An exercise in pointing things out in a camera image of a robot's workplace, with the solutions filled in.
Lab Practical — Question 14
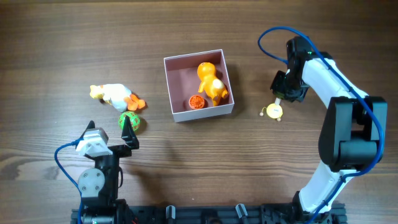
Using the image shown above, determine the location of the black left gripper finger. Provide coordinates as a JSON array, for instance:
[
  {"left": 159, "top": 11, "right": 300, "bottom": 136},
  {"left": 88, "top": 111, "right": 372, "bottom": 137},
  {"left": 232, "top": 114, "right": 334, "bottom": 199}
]
[
  {"left": 81, "top": 120, "right": 95, "bottom": 137},
  {"left": 121, "top": 116, "right": 139, "bottom": 149}
]

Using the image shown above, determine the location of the yellow wooden rattle drum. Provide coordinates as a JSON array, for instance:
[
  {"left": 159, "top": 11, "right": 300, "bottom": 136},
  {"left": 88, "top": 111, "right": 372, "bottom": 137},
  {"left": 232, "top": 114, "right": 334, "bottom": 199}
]
[{"left": 259, "top": 98, "right": 283, "bottom": 121}]

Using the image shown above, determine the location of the orange plastic dinosaur toy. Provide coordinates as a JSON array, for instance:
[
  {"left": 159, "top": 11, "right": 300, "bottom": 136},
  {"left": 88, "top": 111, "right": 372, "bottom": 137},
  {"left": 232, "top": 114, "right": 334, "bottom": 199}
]
[{"left": 197, "top": 62, "right": 229, "bottom": 106}]

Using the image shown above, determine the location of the orange round slotted toy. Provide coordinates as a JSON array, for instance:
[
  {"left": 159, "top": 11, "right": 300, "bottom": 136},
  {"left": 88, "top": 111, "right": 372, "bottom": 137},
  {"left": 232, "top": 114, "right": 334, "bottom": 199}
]
[{"left": 188, "top": 95, "right": 206, "bottom": 110}]

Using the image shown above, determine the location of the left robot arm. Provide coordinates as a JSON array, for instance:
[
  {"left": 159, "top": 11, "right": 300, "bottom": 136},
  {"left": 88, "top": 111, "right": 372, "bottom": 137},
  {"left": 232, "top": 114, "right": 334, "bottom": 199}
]
[{"left": 76, "top": 116, "right": 139, "bottom": 223}]

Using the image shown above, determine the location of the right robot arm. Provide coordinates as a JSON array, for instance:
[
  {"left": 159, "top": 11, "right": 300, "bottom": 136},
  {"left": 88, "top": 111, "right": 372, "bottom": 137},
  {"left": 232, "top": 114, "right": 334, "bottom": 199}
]
[{"left": 268, "top": 36, "right": 387, "bottom": 223}]

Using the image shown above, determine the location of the green numbered ball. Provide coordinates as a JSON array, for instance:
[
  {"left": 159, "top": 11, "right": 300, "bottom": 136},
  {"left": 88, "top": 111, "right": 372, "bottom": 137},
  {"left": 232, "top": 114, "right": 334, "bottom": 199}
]
[{"left": 118, "top": 111, "right": 141, "bottom": 131}]

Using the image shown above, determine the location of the white yellow plush duck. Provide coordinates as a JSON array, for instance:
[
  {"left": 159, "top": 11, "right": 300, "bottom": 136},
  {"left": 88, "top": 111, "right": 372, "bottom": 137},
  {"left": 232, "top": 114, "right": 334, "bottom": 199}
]
[{"left": 90, "top": 83, "right": 146, "bottom": 113}]

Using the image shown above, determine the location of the pink open cardboard box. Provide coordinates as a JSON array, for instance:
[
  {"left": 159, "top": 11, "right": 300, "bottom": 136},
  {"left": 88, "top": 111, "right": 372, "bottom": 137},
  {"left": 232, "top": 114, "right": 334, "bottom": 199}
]
[{"left": 164, "top": 49, "right": 234, "bottom": 123}]

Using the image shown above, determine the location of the blue left cable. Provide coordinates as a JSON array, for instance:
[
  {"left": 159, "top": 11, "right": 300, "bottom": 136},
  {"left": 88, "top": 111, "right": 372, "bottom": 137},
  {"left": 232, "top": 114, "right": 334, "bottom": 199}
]
[{"left": 54, "top": 138, "right": 85, "bottom": 224}]

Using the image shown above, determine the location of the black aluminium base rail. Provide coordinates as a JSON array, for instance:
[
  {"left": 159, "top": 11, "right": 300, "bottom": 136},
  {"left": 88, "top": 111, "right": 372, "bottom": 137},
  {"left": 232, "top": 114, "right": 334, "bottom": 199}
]
[{"left": 70, "top": 203, "right": 346, "bottom": 224}]

